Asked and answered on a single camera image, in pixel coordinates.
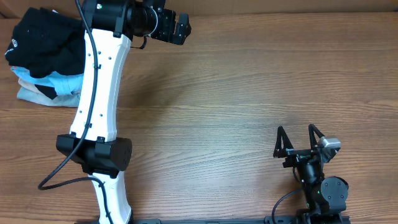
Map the light blue printed t-shirt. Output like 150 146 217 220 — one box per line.
11 66 83 95

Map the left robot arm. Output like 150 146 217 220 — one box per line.
56 0 192 223

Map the beige folded garment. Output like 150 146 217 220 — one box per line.
18 78 42 95

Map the black t-shirt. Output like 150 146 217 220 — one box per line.
5 7 85 78

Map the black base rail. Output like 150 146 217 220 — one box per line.
75 215 351 224

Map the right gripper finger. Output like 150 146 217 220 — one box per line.
308 124 325 149
273 126 294 157

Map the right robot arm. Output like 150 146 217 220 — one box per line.
270 124 350 224

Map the grey-blue folded garment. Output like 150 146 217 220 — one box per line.
17 87 81 108

